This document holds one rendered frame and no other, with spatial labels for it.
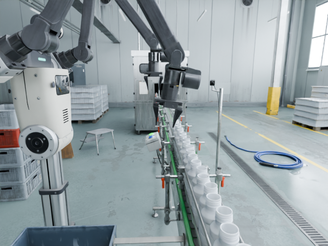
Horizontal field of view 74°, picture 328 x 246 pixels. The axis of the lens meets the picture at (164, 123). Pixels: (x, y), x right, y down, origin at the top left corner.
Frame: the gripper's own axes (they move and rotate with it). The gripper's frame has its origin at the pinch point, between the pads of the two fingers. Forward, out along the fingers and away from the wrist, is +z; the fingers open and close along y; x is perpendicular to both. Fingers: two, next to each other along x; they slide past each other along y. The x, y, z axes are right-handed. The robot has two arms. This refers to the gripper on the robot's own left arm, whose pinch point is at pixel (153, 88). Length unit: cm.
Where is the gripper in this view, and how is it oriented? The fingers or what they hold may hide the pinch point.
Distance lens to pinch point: 123.9
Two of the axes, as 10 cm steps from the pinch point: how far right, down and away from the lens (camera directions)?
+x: 0.4, 2.0, -9.8
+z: 0.0, 9.8, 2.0
